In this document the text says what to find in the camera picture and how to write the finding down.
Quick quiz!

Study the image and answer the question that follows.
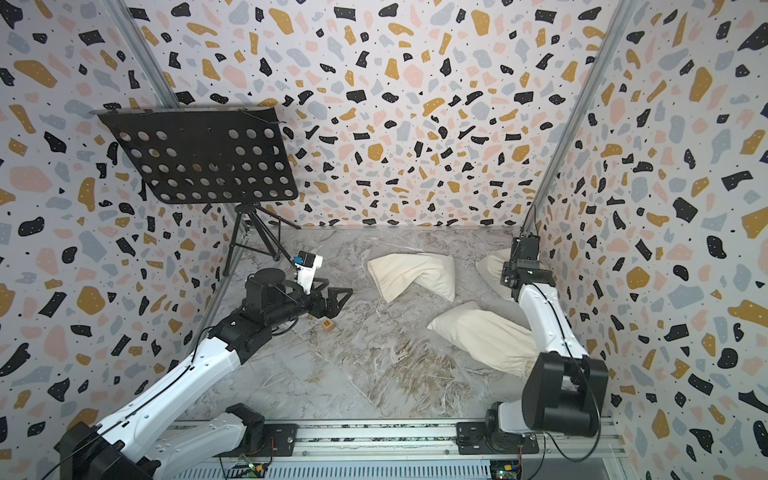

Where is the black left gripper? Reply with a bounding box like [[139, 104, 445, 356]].
[[265, 276, 353, 331]]

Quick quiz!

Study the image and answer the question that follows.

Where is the cream cloth bag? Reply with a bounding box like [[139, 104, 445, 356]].
[[476, 249, 517, 302], [427, 301, 539, 380]]

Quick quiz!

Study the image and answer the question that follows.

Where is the cream drawstring soil bag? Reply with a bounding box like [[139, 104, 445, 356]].
[[367, 253, 456, 303]]

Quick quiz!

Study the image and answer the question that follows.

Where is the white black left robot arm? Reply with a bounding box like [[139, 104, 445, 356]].
[[49, 268, 353, 479]]

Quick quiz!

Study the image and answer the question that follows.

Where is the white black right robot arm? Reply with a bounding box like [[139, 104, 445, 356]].
[[486, 234, 609, 451]]

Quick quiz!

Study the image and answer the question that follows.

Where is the black music stand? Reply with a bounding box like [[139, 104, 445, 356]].
[[98, 107, 299, 268]]

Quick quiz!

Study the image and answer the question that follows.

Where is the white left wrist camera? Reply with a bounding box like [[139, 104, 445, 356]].
[[293, 250, 323, 295]]

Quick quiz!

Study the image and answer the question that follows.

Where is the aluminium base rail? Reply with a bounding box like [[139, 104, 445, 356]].
[[174, 419, 636, 479]]

